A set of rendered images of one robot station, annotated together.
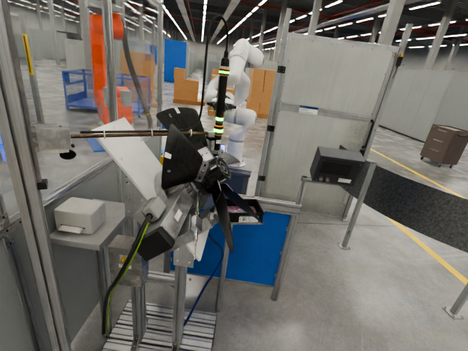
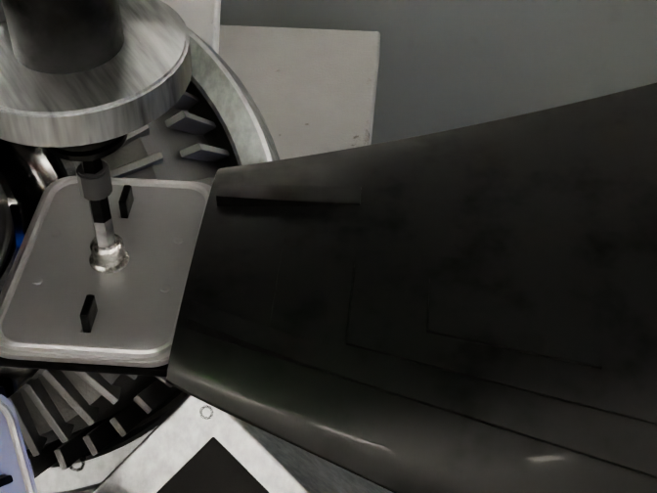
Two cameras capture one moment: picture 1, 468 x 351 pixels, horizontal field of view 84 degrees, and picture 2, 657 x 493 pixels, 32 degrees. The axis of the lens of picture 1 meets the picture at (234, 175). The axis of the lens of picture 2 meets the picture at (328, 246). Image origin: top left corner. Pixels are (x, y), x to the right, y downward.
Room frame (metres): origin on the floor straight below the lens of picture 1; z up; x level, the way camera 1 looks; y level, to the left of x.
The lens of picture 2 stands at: (1.26, -0.18, 1.45)
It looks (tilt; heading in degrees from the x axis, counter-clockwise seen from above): 43 degrees down; 94
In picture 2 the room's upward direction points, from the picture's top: 1 degrees counter-clockwise
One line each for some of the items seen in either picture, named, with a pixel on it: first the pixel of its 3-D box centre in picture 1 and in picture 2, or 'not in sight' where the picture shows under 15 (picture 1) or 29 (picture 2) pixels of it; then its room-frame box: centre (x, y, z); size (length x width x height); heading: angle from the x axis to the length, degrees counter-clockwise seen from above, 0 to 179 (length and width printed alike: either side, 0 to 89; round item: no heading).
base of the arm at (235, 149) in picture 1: (235, 152); not in sight; (1.88, 0.02, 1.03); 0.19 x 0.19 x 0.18
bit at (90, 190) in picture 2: not in sight; (98, 199); (1.16, 0.10, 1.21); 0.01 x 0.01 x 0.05
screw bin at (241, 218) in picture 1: (242, 210); not in sight; (1.35, -0.08, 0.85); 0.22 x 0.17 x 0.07; 105
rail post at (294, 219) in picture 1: (283, 260); not in sight; (1.51, -0.44, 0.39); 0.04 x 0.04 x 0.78; 89
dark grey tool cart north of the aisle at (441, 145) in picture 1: (444, 146); not in sight; (6.20, -4.89, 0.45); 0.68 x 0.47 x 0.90; 13
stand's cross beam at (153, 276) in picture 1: (159, 277); not in sight; (1.03, 0.32, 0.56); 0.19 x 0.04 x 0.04; 89
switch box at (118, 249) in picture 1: (129, 261); not in sight; (0.94, 0.44, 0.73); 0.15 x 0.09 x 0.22; 89
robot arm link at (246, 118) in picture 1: (242, 125); not in sight; (1.88, -0.02, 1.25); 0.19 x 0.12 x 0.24; 80
